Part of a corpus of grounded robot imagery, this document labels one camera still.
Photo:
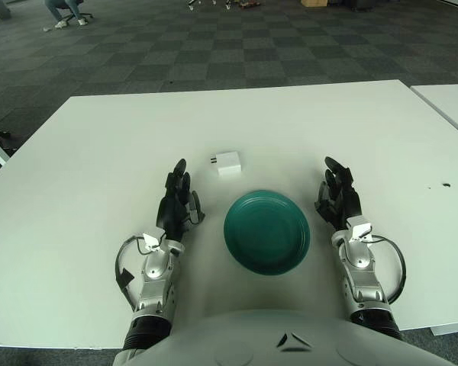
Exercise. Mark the black bag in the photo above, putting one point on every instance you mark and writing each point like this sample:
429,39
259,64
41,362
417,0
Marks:
5,141

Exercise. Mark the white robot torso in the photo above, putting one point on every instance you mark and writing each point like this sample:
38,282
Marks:
252,335

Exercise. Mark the seated person in jeans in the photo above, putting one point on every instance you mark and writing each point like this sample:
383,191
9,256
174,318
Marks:
53,9

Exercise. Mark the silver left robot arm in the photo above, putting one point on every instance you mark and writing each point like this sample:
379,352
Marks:
156,267

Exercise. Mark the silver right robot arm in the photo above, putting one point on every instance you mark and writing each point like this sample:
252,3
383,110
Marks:
360,274

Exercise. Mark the brown cardboard box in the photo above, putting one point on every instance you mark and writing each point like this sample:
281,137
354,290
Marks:
313,2

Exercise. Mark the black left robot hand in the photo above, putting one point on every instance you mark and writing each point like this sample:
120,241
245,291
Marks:
173,209

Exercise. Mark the black office chair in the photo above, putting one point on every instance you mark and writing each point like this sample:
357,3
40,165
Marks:
84,16

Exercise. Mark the white charger block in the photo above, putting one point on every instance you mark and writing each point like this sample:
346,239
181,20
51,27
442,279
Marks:
229,164

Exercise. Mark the green round plate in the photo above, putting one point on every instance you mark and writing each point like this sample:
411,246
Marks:
267,232

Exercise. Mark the adjacent white table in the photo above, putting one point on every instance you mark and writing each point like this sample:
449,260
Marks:
450,103

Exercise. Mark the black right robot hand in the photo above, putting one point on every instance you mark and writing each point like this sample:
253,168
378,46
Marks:
343,202

